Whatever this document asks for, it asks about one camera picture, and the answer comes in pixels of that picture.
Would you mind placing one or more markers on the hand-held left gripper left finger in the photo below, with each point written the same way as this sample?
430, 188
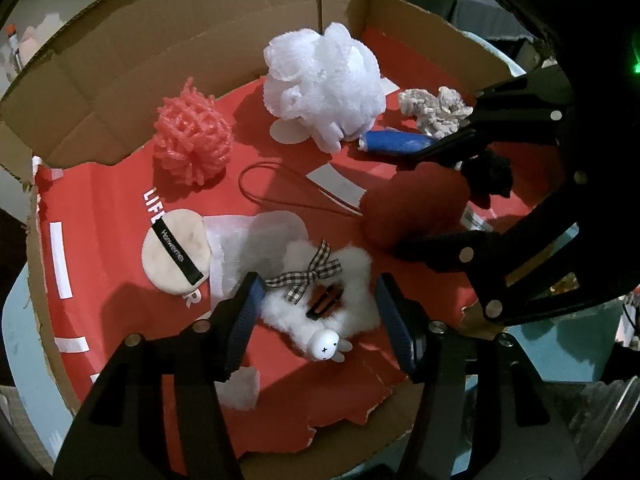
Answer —
245, 320

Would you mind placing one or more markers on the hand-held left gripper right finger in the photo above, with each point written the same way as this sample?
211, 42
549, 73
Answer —
397, 330

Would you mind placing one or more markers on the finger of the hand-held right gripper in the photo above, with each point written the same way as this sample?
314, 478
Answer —
450, 250
500, 115

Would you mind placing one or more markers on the white fluffy bunny hair clip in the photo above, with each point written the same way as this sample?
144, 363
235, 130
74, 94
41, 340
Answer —
295, 310

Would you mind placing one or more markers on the black fuzzy scrunchie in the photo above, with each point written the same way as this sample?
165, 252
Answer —
492, 175

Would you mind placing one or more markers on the red heart plush pillow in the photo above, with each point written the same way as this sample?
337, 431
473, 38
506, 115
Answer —
415, 200

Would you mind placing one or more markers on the cream crocheted scrunchie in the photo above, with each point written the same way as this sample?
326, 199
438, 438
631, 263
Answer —
435, 107

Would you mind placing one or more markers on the beige powder puff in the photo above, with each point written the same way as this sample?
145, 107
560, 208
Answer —
165, 255

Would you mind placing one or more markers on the blue cloth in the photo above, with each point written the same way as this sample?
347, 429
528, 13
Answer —
395, 142

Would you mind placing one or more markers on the white mesh bath loofah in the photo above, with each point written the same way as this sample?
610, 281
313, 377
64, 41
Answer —
325, 80

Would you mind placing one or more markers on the orange mesh bath loofah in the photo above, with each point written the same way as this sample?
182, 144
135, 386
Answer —
192, 135

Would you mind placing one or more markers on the cardboard box with red inside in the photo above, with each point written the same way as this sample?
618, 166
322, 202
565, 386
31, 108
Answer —
125, 60

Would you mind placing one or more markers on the dark covered side table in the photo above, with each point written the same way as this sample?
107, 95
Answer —
450, 0

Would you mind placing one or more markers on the orange and white stick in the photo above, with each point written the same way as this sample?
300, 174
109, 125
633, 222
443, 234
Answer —
14, 47

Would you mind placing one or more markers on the pink plush toy on wall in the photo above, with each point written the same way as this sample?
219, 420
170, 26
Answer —
35, 40

